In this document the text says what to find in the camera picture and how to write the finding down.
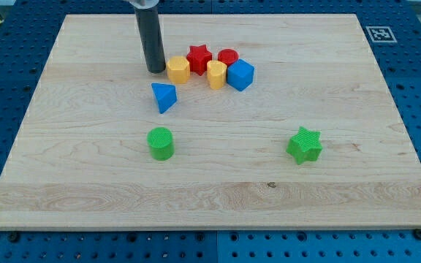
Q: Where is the grey robot arm flange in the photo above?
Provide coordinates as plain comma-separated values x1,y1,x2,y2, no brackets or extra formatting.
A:
125,0,159,9

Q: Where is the light wooden board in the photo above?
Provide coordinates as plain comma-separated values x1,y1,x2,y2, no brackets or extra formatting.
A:
0,14,421,231

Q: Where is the green cylinder block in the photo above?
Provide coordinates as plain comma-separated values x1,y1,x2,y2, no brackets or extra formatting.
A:
147,127,175,161

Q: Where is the blue triangle block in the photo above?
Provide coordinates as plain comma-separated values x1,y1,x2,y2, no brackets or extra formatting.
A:
151,83,178,114

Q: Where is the yellow heart block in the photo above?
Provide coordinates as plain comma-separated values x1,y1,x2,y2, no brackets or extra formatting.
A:
207,60,227,90

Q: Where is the blue cube block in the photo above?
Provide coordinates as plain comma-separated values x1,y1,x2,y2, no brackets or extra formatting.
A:
227,59,254,91

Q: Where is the yellow hexagon block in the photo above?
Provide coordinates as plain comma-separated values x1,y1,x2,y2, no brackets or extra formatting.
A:
166,56,190,84

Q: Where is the red star block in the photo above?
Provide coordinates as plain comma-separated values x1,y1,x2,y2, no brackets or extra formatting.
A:
186,45,213,75

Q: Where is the red cylinder block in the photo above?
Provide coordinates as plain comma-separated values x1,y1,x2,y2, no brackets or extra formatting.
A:
217,48,239,66

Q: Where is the green star block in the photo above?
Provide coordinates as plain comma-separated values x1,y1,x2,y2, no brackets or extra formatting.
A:
286,126,323,165

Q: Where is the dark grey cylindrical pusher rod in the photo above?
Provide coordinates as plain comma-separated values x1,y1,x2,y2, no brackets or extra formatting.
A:
134,6,166,74

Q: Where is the white fiducial marker tag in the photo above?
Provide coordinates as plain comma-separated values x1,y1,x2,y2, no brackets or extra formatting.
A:
365,26,397,43

